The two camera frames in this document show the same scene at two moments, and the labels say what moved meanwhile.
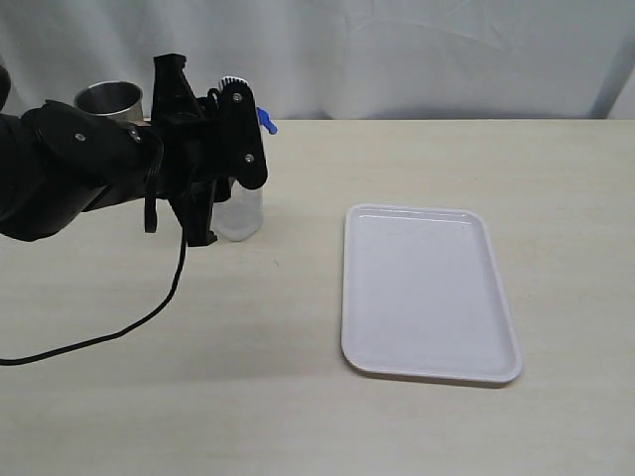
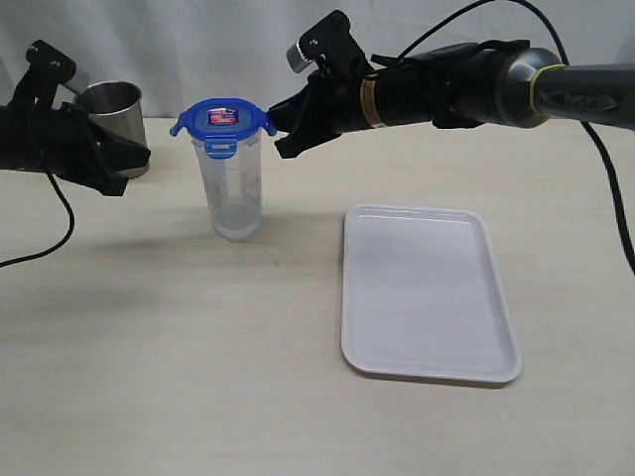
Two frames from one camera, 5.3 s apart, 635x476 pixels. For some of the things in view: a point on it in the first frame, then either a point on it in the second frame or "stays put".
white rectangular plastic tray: (424, 295) stays put
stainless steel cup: (114, 99) stays put
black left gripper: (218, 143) to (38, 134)
